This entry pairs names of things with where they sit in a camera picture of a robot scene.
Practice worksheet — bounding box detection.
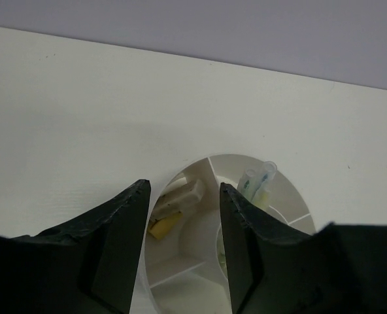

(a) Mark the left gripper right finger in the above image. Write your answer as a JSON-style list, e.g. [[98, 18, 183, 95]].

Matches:
[[220, 183, 387, 313]]

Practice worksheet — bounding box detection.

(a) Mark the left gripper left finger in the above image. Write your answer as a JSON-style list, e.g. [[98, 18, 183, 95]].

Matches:
[[0, 179, 151, 313]]

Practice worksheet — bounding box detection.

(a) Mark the thin yellow highlighter pen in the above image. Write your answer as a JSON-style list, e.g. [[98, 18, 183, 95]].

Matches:
[[256, 190, 271, 211]]

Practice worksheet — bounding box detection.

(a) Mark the small tan eraser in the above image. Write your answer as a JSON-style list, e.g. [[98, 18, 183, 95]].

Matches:
[[147, 212, 183, 240]]

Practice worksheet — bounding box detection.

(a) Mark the grey white eraser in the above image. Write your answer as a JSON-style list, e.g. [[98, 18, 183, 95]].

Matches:
[[150, 179, 205, 221]]

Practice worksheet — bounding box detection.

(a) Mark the white round divided container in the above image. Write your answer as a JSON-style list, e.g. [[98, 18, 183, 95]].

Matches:
[[133, 152, 318, 314]]

